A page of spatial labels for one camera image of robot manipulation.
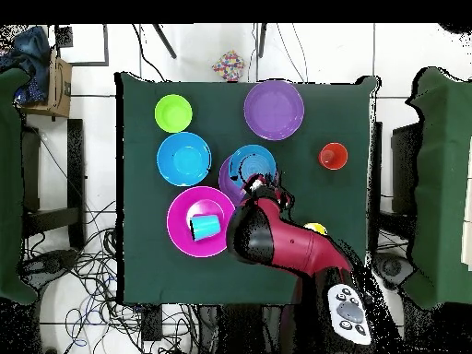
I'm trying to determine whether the small blue patterned bowl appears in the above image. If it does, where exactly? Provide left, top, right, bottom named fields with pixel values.
left=228, top=144, right=278, bottom=190

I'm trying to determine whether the blue cup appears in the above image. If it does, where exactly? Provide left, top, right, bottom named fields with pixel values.
left=189, top=213, right=223, bottom=242

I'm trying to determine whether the purple bowl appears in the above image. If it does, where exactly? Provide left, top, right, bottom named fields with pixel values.
left=243, top=79, right=306, bottom=142
left=218, top=154, right=249, bottom=207

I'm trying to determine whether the yellow cup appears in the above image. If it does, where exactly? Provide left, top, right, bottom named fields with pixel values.
left=302, top=221, right=328, bottom=236

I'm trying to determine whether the large blue bowl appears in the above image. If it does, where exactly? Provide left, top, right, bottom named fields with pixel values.
left=156, top=131, right=213, bottom=187

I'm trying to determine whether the orange cup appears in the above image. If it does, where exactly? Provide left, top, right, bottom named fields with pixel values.
left=317, top=142, right=348, bottom=171

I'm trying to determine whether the pink bowl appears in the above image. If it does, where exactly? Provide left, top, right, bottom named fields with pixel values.
left=166, top=185, right=237, bottom=258

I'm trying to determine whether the green bowl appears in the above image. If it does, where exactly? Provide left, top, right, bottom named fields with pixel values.
left=154, top=93, right=194, bottom=134

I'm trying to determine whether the colourful patterned box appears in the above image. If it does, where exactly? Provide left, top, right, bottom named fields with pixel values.
left=211, top=50, right=247, bottom=83

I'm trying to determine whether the dark green table cloth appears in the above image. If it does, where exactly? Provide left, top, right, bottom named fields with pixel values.
left=115, top=71, right=381, bottom=307

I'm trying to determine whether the black tripod leg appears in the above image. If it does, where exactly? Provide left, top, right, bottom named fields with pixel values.
left=151, top=23, right=178, bottom=60
left=256, top=23, right=268, bottom=59

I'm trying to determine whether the green cloth side table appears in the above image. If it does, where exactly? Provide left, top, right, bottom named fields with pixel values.
left=403, top=66, right=472, bottom=311
left=0, top=67, right=40, bottom=306

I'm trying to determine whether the cardboard box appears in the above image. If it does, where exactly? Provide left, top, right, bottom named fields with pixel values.
left=21, top=49, right=74, bottom=119

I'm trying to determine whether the blue cloth bundle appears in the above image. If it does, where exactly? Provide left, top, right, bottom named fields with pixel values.
left=0, top=25, right=52, bottom=105

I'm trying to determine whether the black pedestal leg with caster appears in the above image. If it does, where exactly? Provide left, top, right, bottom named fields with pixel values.
left=19, top=248, right=80, bottom=283
left=371, top=250, right=418, bottom=290

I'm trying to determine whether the black floor cable tangle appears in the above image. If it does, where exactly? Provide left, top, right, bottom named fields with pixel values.
left=21, top=198, right=200, bottom=354

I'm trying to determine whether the black stool frame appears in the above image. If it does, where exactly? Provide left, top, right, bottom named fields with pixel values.
left=20, top=118, right=87, bottom=250

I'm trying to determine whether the black floor frame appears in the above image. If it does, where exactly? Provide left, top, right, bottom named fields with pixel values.
left=53, top=23, right=111, bottom=68

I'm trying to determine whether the blue cable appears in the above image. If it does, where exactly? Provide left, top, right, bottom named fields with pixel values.
left=65, top=272, right=119, bottom=349

